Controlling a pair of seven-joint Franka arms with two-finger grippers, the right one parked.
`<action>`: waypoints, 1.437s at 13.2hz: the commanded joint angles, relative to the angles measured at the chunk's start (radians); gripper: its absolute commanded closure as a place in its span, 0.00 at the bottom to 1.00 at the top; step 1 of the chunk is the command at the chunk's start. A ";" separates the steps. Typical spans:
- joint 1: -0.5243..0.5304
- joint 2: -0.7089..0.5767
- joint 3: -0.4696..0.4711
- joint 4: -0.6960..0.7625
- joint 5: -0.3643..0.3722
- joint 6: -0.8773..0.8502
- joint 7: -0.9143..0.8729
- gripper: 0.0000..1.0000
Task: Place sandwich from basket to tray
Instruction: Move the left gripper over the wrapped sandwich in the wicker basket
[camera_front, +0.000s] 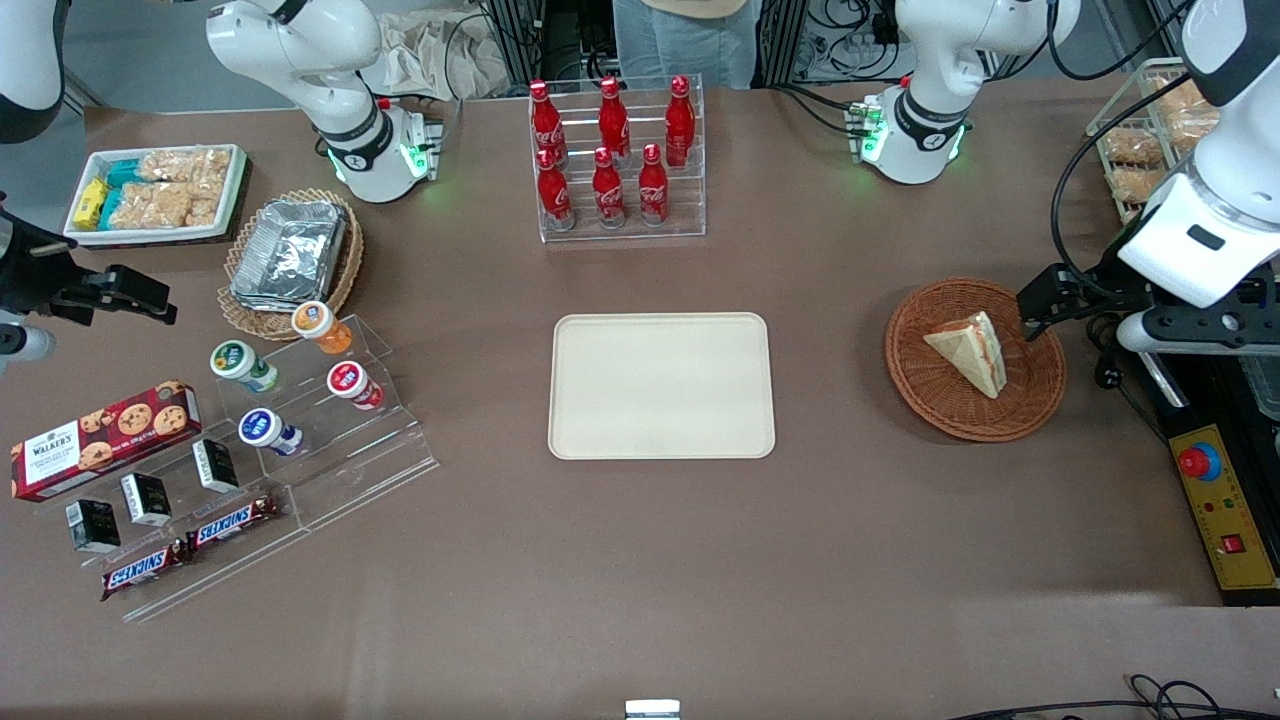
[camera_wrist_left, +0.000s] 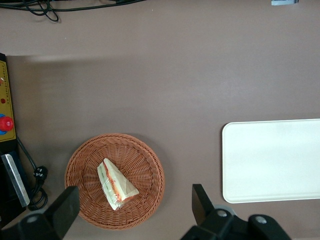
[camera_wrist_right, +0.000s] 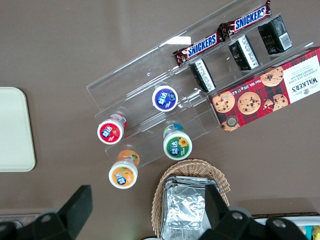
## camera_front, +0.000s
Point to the red lid yogurt bottle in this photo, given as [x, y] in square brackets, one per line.
[352, 384]

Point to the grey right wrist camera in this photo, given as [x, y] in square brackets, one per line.
[25, 342]

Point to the Snickers chocolate bar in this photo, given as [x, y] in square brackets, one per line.
[230, 523]
[140, 570]

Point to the white rectangular snack tray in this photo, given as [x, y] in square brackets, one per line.
[232, 205]

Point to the round brown wicker basket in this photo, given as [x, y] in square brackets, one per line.
[930, 390]

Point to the stack of foil containers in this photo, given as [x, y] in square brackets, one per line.
[288, 255]

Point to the clear acrylic bottle rack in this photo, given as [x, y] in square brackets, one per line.
[690, 200]

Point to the black appliance housing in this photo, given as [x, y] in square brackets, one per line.
[1200, 395]

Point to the oval light wicker basket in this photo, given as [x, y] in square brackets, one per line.
[250, 322]

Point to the red cola bottle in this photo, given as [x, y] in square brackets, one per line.
[613, 120]
[680, 120]
[555, 195]
[543, 115]
[653, 190]
[608, 195]

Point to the small white box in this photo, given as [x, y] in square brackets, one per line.
[652, 710]

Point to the clear glass container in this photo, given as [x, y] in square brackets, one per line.
[1262, 385]

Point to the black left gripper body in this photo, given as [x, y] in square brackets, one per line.
[1098, 283]

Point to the clear bag of fried snacks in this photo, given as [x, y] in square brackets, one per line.
[1180, 95]
[1195, 128]
[1135, 185]
[1132, 147]

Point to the crumpled beige paper bag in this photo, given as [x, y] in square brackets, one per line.
[420, 55]

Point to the orange lid yogurt bottle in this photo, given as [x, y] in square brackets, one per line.
[320, 325]

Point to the person in grey trousers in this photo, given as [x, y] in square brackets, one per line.
[685, 50]

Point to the beige rectangular tray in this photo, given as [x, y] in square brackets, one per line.
[660, 385]

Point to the teal snack packet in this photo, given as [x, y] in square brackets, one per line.
[111, 208]
[124, 173]

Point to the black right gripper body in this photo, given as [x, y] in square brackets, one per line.
[32, 272]

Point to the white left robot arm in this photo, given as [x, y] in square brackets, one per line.
[940, 60]

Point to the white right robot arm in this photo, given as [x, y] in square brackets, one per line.
[300, 50]

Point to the yellow emergency stop control box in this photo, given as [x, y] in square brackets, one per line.
[1235, 505]

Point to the triangular white bread sandwich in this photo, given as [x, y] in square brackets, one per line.
[970, 350]

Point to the blue lid yogurt bottle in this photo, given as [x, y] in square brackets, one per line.
[265, 430]

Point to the clear acrylic stepped stand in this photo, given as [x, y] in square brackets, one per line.
[370, 470]
[230, 570]

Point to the small black box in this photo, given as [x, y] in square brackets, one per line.
[215, 465]
[93, 525]
[146, 499]

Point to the clear bag of rice crackers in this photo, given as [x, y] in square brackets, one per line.
[185, 165]
[165, 205]

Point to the red Walkers cookie box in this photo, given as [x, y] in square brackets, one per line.
[100, 440]

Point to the green lid yogurt bottle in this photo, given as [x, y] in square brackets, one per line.
[240, 363]

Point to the yellow snack packet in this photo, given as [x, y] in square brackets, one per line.
[90, 203]

